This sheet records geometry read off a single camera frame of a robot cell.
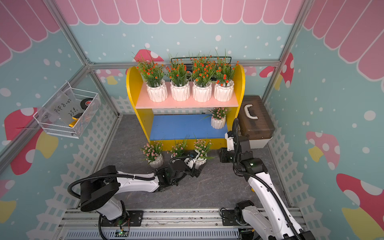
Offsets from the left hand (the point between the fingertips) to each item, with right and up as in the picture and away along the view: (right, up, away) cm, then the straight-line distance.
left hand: (199, 159), depth 82 cm
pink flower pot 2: (-12, +5, +1) cm, 13 cm away
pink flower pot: (-25, +3, -1) cm, 26 cm away
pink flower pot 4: (+11, +23, 0) cm, 25 cm away
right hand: (+11, +6, -5) cm, 13 cm away
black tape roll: (-61, +31, -2) cm, 68 cm away
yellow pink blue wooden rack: (-22, +21, +16) cm, 35 cm away
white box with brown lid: (+36, +21, +13) cm, 44 cm away
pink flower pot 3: (+2, +8, -10) cm, 14 cm away
